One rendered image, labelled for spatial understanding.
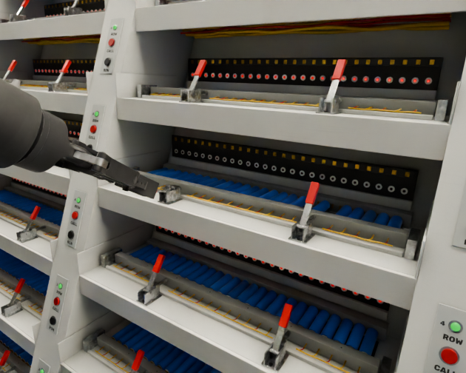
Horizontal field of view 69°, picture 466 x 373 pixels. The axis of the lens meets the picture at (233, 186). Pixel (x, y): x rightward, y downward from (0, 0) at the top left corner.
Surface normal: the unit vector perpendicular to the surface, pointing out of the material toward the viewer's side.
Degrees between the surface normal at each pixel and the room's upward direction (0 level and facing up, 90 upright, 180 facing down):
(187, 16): 109
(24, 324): 19
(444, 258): 90
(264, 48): 90
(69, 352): 90
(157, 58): 90
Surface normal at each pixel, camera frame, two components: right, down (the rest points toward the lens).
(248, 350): 0.04, -0.96
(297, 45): -0.50, -0.10
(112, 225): 0.84, 0.18
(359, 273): -0.54, 0.22
